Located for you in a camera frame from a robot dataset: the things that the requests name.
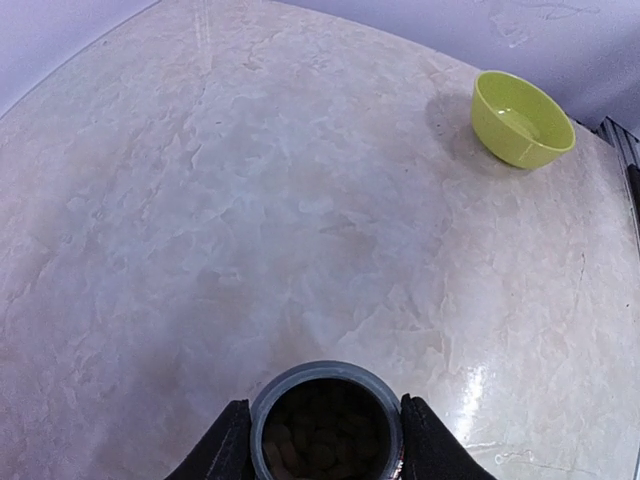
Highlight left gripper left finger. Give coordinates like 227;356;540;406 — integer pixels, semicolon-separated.
166;400;251;480

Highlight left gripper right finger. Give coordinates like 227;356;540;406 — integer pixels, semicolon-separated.
401;394;495;480

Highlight orange pill bottle grey cap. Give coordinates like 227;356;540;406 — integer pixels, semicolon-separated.
250;361;404;479

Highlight brown tablets in bottle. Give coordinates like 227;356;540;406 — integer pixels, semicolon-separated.
261;379;389;479

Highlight lime green bowl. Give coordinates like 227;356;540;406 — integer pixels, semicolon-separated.
471;71;576;170

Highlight front aluminium rail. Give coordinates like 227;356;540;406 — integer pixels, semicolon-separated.
600;117;639;233

